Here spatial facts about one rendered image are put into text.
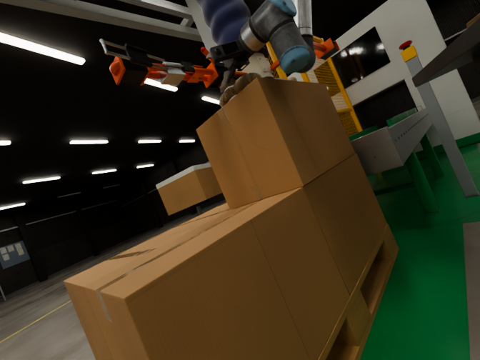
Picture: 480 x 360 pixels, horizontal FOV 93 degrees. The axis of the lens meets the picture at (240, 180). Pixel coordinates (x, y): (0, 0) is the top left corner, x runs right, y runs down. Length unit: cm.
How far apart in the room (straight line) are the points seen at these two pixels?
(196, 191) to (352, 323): 203
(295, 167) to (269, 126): 17
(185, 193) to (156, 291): 227
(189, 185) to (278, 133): 193
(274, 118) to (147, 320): 65
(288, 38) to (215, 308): 72
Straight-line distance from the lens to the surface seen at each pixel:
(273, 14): 83
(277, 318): 64
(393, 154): 139
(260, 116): 84
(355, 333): 94
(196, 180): 257
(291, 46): 79
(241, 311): 56
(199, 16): 322
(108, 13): 375
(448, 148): 194
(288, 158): 80
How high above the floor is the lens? 64
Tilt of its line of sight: 1 degrees up
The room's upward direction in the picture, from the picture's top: 23 degrees counter-clockwise
